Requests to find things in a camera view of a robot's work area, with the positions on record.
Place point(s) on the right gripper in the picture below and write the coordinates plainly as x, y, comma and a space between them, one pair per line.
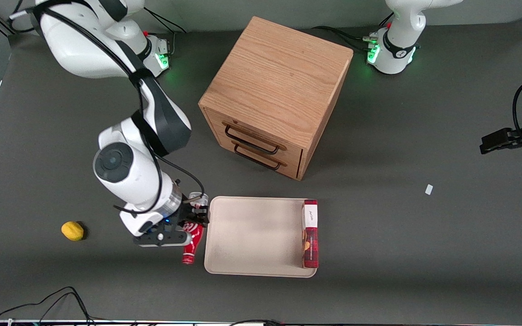
190, 212

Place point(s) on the red coca-cola bottle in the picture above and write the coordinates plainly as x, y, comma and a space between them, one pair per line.
192, 244

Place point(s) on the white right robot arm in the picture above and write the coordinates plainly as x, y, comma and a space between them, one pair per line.
129, 176

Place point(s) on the cream plastic tray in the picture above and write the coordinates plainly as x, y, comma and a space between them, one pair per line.
254, 235

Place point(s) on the small white tape piece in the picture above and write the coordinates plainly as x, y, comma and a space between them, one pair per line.
429, 189

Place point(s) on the wooden lower drawer front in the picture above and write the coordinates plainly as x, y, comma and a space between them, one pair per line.
290, 171

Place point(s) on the wooden drawer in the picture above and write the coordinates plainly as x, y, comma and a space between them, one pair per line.
292, 156
290, 171

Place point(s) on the wooden upper drawer front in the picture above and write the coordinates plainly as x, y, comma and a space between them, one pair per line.
292, 156

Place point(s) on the red cookie box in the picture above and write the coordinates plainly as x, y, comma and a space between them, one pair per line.
310, 235

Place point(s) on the yellow lemon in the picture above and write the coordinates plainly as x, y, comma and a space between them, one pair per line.
72, 231

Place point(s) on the wooden drawer cabinet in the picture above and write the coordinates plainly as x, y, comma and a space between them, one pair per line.
279, 81

